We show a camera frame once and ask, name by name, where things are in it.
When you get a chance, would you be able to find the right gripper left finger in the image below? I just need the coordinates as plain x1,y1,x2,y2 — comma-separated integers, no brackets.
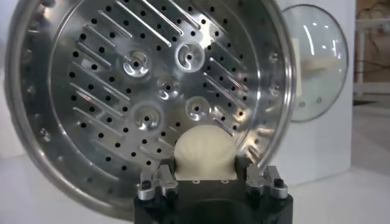
136,157,179,201

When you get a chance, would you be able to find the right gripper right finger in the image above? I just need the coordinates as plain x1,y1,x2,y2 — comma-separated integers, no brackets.
235,156,289,200

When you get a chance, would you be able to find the white steamed baozi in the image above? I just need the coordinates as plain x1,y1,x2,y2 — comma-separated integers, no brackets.
173,124,238,180

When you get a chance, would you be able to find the glass lid with cream handle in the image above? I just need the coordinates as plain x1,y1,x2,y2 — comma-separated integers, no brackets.
282,3,350,123

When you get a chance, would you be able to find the steel perforated steamer basket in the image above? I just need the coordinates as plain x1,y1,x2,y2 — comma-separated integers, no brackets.
4,0,296,220

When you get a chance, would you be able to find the white side table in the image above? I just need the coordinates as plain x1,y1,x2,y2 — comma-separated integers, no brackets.
353,16,390,98

